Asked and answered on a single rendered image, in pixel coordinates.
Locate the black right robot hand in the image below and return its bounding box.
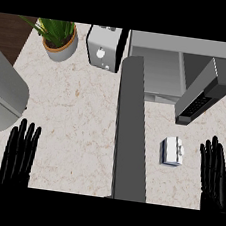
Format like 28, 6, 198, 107
191, 133, 226, 215

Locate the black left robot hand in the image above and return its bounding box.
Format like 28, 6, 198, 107
0, 115, 43, 189

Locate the white milk carton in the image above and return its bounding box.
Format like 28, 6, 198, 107
158, 134, 187, 169

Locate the dark grey microwave door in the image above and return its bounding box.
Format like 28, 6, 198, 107
104, 53, 165, 204

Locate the grey microwave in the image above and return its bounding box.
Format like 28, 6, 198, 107
120, 29, 226, 132

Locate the rounded grey appliance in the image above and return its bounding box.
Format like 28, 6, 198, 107
0, 43, 37, 137

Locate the green plant in grey pot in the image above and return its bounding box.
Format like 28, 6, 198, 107
14, 14, 81, 65

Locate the silver toaster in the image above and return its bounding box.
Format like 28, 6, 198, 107
83, 23, 131, 75

